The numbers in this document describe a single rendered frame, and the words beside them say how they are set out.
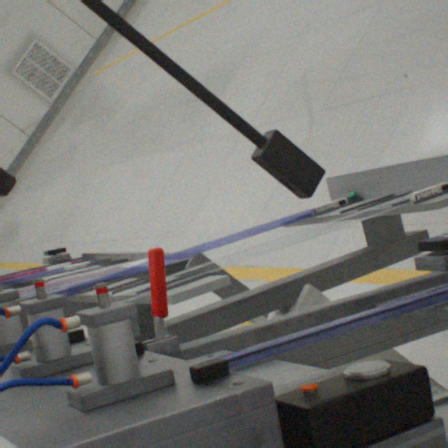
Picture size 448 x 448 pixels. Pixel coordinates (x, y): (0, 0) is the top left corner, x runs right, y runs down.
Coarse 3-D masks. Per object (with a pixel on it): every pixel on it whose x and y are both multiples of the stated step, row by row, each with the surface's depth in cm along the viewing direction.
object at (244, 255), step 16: (368, 208) 107; (384, 208) 108; (320, 224) 103; (336, 224) 104; (288, 240) 100; (304, 240) 101; (240, 256) 97; (256, 256) 98; (192, 272) 94; (144, 288) 91
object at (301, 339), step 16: (400, 304) 80; (416, 304) 81; (432, 304) 82; (336, 320) 78; (352, 320) 77; (368, 320) 78; (384, 320) 79; (288, 336) 75; (304, 336) 75; (320, 336) 76; (240, 352) 72; (256, 352) 73; (272, 352) 73
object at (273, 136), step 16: (272, 144) 53; (288, 144) 54; (256, 160) 54; (272, 160) 53; (288, 160) 54; (304, 160) 54; (288, 176) 54; (304, 176) 54; (320, 176) 55; (304, 192) 54
